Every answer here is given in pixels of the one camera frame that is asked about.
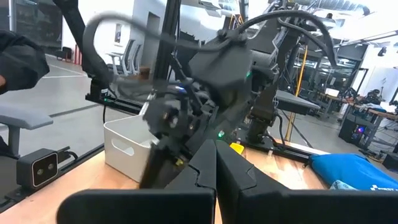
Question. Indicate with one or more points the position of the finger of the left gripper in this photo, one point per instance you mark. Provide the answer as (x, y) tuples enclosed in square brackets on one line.
[(158, 168)]

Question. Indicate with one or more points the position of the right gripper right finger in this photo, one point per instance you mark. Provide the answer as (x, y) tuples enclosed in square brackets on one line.
[(280, 208)]

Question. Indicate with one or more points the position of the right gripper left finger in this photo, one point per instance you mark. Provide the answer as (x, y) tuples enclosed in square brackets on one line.
[(155, 208)]

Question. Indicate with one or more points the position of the light grey plastic bin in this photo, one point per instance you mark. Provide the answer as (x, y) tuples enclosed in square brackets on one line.
[(124, 149)]

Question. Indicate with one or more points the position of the yellow plastic tray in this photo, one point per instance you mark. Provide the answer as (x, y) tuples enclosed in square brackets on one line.
[(237, 148)]

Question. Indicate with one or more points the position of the patterned light blue cloth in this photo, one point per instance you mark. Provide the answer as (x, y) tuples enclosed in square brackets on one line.
[(342, 186)]

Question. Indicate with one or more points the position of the white office chair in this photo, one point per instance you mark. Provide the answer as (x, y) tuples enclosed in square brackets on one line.
[(137, 59), (122, 57)]

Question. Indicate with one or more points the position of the blue pouch white logo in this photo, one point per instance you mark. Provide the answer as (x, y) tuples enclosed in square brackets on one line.
[(351, 169)]

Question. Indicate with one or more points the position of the black desk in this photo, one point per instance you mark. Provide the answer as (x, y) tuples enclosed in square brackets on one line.
[(295, 101)]

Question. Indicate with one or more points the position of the black computer tower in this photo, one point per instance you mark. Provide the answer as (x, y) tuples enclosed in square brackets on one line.
[(354, 130)]

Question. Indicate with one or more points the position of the wooden workbench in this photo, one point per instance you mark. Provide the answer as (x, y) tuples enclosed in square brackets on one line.
[(373, 111)]

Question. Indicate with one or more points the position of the grey padded armrest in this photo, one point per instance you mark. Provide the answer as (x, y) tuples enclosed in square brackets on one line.
[(21, 116)]

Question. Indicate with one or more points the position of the person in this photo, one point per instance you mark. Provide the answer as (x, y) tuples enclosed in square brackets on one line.
[(18, 59)]

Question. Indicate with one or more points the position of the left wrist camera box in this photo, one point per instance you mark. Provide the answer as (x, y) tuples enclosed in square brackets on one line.
[(220, 68)]

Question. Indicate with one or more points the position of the framed wall picture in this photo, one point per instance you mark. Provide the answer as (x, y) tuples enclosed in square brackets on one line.
[(118, 33)]

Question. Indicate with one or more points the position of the black table-level camera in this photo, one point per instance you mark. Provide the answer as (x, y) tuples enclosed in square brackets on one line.
[(38, 169)]

